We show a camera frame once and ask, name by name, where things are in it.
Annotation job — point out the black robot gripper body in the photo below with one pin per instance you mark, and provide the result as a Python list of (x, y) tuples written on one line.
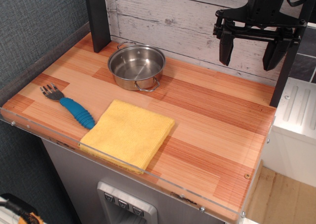
[(259, 20)]

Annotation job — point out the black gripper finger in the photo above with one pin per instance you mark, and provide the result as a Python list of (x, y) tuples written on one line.
[(226, 38), (277, 48)]

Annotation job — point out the blue handled metal fork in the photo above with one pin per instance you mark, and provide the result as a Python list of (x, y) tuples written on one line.
[(78, 111)]

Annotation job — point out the clear acrylic edge guard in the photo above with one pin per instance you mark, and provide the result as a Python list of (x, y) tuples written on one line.
[(208, 158)]

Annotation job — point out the stainless steel pot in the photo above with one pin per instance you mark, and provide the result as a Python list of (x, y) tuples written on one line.
[(137, 67)]

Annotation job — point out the white toy sink cabinet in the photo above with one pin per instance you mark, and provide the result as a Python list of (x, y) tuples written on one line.
[(290, 148)]

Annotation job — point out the yellow folded cloth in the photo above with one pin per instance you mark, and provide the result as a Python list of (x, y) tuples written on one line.
[(127, 136)]

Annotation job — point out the grey toy fridge dispenser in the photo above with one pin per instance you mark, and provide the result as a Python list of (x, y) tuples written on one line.
[(123, 208)]

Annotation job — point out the black orange object bottom left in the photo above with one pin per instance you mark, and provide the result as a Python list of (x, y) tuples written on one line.
[(14, 210)]

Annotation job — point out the dark right shelf post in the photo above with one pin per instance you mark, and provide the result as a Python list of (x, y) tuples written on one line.
[(305, 14)]

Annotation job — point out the dark shelf post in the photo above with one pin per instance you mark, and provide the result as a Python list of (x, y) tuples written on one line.
[(99, 25), (305, 14)]

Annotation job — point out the dark left shelf post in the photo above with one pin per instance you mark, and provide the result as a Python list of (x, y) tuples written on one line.
[(99, 25)]

